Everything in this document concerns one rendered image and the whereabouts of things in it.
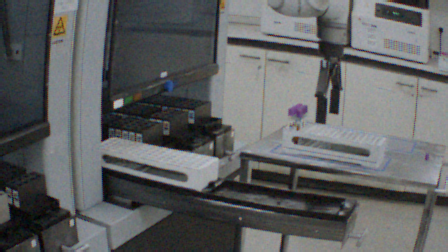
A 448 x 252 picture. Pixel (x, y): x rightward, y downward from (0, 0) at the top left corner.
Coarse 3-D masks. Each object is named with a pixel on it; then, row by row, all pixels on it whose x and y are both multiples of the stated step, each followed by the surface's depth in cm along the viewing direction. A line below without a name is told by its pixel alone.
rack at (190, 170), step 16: (112, 144) 153; (128, 144) 154; (144, 144) 154; (112, 160) 153; (128, 160) 153; (144, 160) 144; (160, 160) 143; (176, 160) 145; (192, 160) 145; (208, 160) 146; (144, 176) 145; (160, 176) 150; (176, 176) 151; (192, 176) 140; (208, 176) 143
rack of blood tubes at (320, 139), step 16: (304, 128) 171; (320, 128) 172; (288, 144) 170; (304, 144) 170; (320, 144) 171; (336, 144) 173; (352, 144) 161; (368, 144) 159; (384, 144) 164; (352, 160) 162; (368, 160) 160
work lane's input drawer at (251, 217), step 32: (128, 192) 146; (160, 192) 142; (192, 192) 140; (224, 192) 144; (256, 192) 145; (288, 192) 143; (256, 224) 134; (288, 224) 131; (320, 224) 128; (352, 224) 134
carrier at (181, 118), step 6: (174, 114) 179; (180, 114) 180; (186, 114) 182; (168, 120) 174; (174, 120) 176; (180, 120) 180; (186, 120) 183; (168, 126) 174; (174, 126) 177; (180, 126) 180; (186, 126) 184; (168, 132) 175; (174, 132) 177; (180, 132) 181; (186, 132) 184
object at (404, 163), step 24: (264, 144) 177; (408, 144) 184; (432, 144) 185; (240, 168) 171; (312, 168) 161; (336, 168) 158; (360, 168) 158; (384, 168) 158; (408, 168) 159; (432, 168) 159; (432, 192) 146; (240, 240) 175; (288, 240) 218
